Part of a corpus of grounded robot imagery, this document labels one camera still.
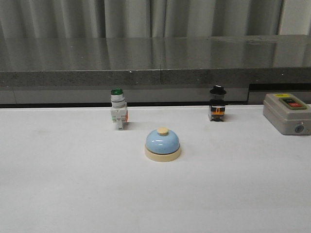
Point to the light blue desk bell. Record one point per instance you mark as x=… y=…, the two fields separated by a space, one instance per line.
x=162 y=145

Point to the grey stone counter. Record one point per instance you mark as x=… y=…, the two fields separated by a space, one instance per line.
x=171 y=71

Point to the grey curtain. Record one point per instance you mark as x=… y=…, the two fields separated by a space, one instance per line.
x=137 y=18

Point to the green pushbutton switch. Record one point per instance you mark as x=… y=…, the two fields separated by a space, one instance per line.
x=119 y=112

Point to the black rotary selector switch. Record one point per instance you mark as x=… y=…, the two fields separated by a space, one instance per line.
x=217 y=104

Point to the grey on-off switch box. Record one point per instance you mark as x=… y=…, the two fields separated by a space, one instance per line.
x=287 y=113

